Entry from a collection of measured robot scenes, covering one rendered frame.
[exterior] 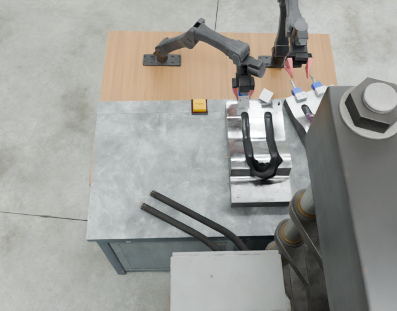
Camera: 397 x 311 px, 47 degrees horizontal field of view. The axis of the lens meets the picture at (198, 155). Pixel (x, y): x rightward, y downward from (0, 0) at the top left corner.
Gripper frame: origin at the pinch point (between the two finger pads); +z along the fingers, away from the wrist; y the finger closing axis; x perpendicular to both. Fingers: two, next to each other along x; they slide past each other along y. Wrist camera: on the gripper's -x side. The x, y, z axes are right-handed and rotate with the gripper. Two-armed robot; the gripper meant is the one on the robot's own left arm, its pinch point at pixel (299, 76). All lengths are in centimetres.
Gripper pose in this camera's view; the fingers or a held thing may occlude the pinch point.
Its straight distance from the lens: 191.4
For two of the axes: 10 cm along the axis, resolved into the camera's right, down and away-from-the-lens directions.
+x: -0.1, 4.2, 9.1
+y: 10.0, 0.1, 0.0
